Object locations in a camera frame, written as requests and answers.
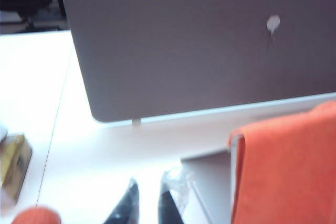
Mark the white adhesive wall hook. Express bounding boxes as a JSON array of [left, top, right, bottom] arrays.
[[265, 14, 281, 52]]

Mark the grey desk partition panel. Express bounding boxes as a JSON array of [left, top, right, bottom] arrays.
[[62, 0, 336, 128]]

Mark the glossy black tablet stand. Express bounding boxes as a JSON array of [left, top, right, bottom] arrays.
[[180, 132, 247, 224]]

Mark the orange microfibre cloth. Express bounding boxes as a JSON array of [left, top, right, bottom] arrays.
[[227, 101, 336, 224]]

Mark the orange round object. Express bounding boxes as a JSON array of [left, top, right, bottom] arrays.
[[12, 207, 62, 224]]

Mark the yellow cardboard box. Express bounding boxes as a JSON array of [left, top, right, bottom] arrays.
[[0, 134, 34, 201]]

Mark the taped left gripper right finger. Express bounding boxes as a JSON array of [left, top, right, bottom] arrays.
[[156, 167, 195, 224]]

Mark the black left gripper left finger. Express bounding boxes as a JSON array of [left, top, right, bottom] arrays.
[[103, 177, 140, 224]]

